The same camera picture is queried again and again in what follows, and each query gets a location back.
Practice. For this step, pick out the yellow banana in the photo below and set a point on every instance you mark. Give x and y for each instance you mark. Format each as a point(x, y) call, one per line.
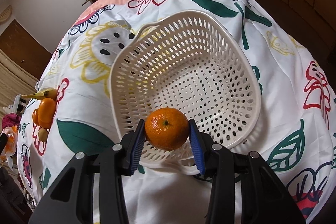
point(42, 94)

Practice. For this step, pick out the large orange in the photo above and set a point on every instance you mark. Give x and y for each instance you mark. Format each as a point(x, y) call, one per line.
point(46, 111)

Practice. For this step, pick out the mandarin orange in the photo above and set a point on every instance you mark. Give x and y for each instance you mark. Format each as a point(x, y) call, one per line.
point(167, 129)

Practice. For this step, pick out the small yellow-green lemon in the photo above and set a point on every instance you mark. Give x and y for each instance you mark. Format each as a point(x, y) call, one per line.
point(43, 135)

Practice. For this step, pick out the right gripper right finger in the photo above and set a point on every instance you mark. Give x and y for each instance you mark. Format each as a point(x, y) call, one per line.
point(198, 147)

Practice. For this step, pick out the floral white duvet cover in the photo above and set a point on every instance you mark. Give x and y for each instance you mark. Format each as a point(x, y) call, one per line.
point(295, 131)

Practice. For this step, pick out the beige curtain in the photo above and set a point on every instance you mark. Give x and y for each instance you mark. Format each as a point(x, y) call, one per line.
point(14, 81)

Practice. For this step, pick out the small orange behind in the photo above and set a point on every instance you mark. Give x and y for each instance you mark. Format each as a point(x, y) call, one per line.
point(35, 117)

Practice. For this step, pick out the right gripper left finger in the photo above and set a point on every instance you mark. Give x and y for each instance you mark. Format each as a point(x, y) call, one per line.
point(133, 143)

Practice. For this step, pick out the white perforated plastic basket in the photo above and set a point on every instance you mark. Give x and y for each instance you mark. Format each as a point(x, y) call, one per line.
point(190, 62)

